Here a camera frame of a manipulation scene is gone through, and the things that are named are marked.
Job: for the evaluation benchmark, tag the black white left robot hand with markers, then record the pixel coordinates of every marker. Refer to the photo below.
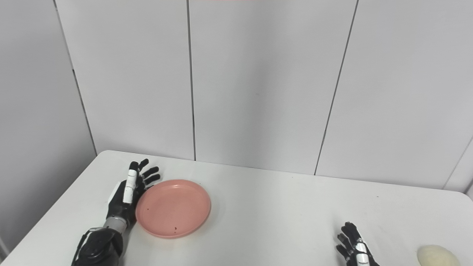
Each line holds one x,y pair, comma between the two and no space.
123,201

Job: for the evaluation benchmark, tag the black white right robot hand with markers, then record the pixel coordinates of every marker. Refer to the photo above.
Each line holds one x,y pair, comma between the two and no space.
356,249

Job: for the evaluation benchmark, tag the pink round plate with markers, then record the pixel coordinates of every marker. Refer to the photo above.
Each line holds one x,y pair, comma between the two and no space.
173,208

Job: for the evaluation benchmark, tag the cream steamed bun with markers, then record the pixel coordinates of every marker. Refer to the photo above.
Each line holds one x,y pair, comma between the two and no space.
438,256

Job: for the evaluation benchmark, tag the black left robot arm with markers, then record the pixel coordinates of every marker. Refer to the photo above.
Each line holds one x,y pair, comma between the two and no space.
98,247

